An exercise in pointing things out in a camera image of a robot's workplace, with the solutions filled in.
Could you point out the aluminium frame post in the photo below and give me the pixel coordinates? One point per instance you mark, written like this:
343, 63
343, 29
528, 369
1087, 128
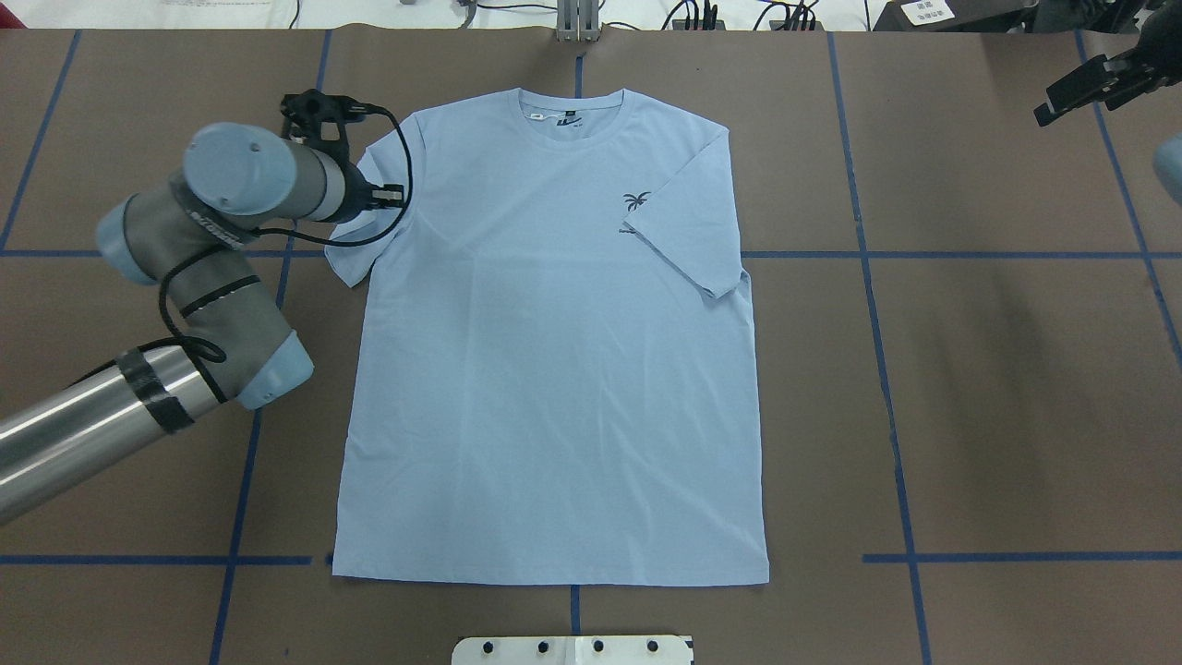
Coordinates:
578, 21

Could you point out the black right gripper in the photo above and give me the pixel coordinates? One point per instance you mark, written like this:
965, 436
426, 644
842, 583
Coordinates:
1132, 67

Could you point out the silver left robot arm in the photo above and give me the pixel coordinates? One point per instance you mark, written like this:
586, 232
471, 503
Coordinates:
226, 338

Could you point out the black box with label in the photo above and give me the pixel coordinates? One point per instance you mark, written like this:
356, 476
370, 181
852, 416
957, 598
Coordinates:
953, 16

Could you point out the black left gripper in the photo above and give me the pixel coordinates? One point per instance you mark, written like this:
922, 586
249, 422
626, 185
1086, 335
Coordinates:
358, 197

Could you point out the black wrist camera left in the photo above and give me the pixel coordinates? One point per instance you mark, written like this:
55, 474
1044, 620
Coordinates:
319, 120

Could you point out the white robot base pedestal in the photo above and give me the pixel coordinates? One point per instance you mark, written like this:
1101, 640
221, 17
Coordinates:
575, 649

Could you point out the light blue t-shirt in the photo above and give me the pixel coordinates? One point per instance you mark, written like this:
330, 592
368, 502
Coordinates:
557, 375

